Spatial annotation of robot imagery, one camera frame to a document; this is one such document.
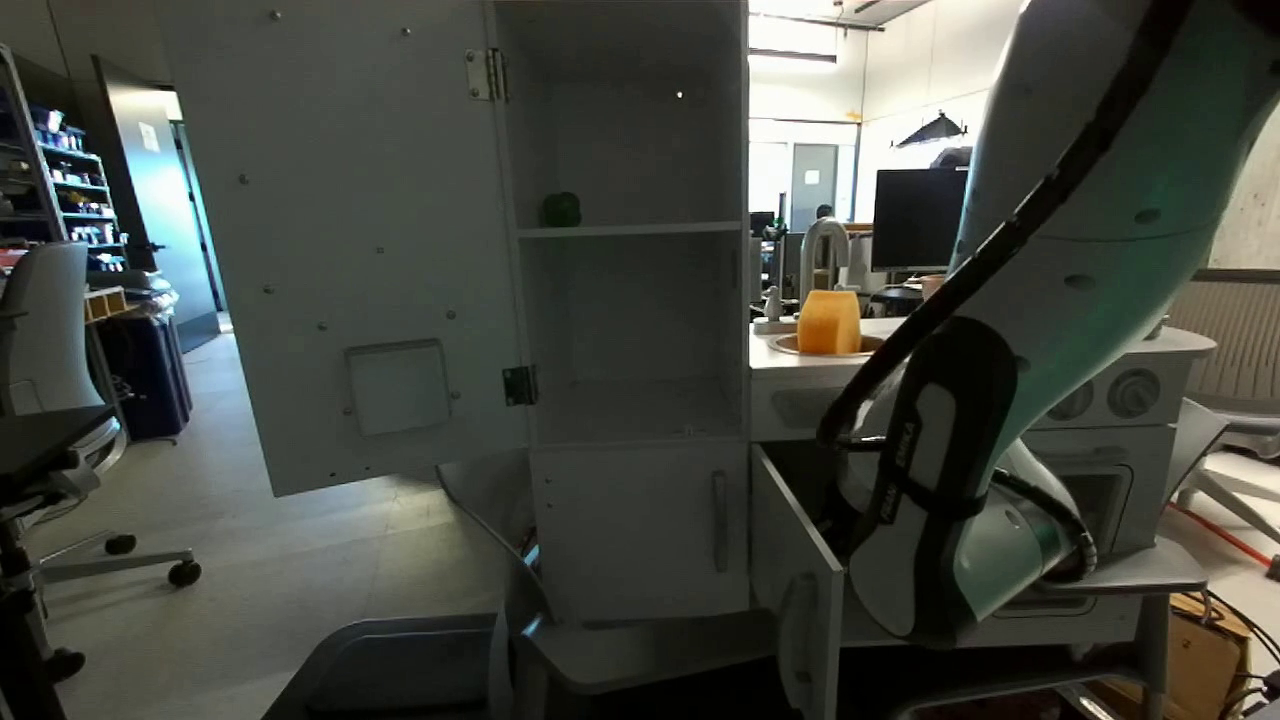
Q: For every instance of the orange juice pitcher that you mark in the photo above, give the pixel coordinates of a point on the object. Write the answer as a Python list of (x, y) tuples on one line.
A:
[(826, 324)]

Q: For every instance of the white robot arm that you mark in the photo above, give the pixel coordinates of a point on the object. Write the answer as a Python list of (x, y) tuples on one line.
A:
[(1093, 266)]

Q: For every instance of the black door latch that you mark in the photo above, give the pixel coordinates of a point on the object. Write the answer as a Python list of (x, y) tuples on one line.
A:
[(521, 387)]

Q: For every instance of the tall white cabinet door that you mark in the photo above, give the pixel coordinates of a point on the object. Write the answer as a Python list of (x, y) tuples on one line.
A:
[(346, 203)]

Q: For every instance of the white oven door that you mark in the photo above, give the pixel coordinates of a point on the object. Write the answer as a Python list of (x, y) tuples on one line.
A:
[(1133, 492)]

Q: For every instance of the white toy kitchen body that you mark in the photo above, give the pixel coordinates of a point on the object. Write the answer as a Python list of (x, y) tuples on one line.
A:
[(625, 305)]

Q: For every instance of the dark green round object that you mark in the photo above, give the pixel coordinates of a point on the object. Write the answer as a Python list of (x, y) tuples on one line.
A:
[(558, 209)]

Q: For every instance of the grey toy faucet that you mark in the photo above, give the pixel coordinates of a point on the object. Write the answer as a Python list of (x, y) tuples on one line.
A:
[(826, 226)]

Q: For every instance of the seated person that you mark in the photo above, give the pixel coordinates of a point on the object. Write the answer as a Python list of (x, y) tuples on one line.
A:
[(826, 209)]

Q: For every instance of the grey base platform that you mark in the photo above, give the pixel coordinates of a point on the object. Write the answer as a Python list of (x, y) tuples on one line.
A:
[(642, 653)]

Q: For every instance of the black computer monitor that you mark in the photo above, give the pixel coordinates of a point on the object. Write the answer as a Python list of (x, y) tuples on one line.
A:
[(914, 220)]

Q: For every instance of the black hanging lamp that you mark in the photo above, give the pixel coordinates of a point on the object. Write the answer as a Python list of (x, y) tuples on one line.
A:
[(930, 131)]

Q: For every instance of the grey stove knob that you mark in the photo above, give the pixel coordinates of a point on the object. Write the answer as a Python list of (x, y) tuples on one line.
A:
[(1079, 403), (1133, 392)]

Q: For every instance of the black suitcase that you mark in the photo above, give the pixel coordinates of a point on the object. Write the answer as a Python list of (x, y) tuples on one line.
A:
[(144, 372)]

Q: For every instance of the storage shelf rack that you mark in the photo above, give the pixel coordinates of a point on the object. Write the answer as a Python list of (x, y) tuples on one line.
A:
[(74, 186)]

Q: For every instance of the grey office chair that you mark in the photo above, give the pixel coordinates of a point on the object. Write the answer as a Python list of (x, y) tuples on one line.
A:
[(45, 345)]

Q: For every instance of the white ribbed radiator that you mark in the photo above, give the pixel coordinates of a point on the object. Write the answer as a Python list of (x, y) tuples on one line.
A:
[(1243, 345)]

